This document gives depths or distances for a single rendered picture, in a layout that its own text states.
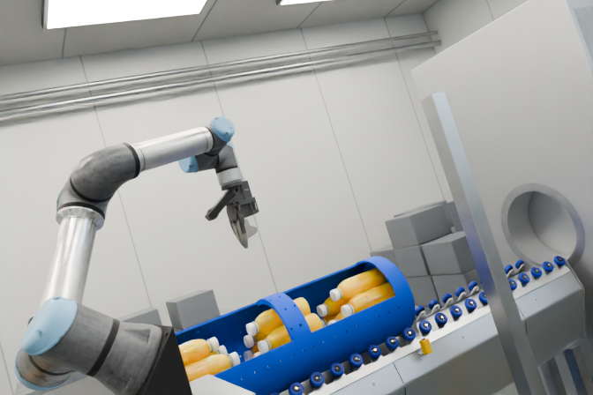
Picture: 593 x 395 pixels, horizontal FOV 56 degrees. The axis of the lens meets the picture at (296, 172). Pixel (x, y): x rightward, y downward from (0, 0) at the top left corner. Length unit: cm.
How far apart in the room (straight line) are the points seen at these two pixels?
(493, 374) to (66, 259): 153
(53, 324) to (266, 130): 461
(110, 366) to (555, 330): 178
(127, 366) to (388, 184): 519
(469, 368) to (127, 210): 360
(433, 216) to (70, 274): 388
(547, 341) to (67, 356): 182
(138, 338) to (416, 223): 380
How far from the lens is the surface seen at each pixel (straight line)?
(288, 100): 580
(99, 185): 142
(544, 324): 240
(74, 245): 141
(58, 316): 116
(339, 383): 182
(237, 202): 177
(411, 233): 480
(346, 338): 180
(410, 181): 634
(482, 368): 218
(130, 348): 117
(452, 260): 453
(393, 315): 190
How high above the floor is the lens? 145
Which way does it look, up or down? 5 degrees up
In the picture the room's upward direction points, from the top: 17 degrees counter-clockwise
